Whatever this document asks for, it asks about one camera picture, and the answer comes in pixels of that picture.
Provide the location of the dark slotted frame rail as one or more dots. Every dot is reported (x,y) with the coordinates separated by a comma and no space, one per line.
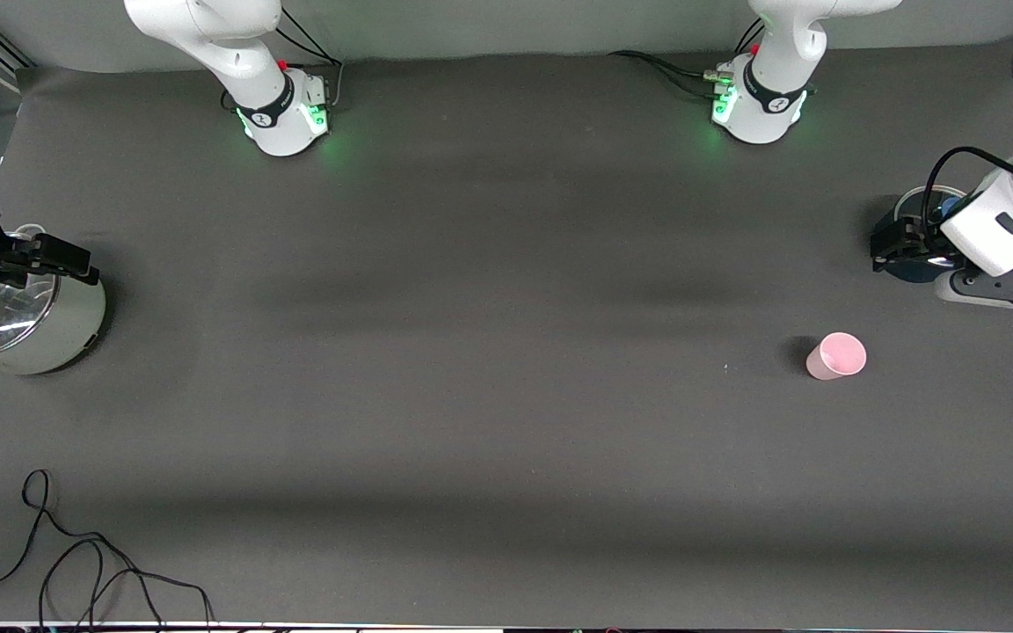
(10,48)

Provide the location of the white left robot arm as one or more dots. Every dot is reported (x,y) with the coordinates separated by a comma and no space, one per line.
(770,114)

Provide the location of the dark pot with glass lid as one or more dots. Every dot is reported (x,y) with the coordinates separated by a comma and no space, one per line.
(909,276)

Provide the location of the silver pot with glass lid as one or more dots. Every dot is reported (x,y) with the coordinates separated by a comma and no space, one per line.
(58,334)

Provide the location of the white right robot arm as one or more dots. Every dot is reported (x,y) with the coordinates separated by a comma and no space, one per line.
(234,53)

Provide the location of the pink plastic cup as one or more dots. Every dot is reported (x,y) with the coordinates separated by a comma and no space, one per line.
(836,356)

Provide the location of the dark grey table cloth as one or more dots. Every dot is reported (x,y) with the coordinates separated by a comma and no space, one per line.
(506,352)

